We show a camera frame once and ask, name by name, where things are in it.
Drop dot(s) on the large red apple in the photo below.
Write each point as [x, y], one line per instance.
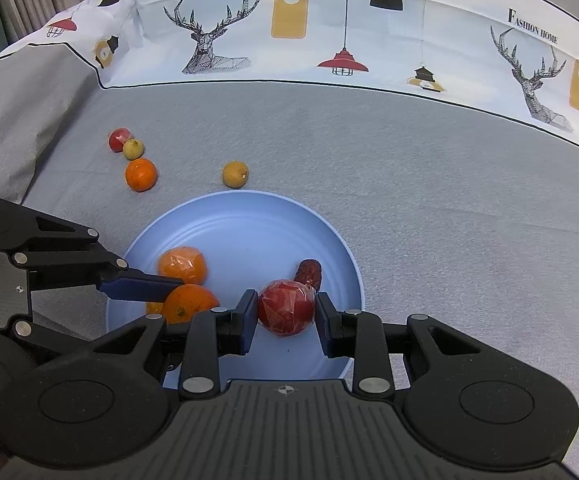
[287, 308]

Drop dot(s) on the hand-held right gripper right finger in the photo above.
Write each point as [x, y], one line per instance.
[324, 327]

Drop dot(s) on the small wrapped red fruit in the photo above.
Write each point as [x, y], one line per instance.
[119, 140]

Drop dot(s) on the deer print duvet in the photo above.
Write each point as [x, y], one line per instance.
[369, 20]

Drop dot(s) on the blue plate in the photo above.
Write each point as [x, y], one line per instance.
[249, 240]

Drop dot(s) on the small yellow fruit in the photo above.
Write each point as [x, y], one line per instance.
[134, 149]
[234, 174]

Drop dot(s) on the plastic orange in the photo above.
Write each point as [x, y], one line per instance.
[183, 265]

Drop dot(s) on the bare orange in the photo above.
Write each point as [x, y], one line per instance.
[141, 175]
[189, 305]

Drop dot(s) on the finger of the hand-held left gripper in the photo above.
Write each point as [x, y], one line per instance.
[54, 335]
[139, 287]

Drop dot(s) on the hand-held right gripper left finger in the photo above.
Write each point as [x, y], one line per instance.
[247, 324]

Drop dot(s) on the dark red date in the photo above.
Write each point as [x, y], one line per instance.
[309, 272]

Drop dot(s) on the lamp print pillow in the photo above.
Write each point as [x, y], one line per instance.
[84, 25]

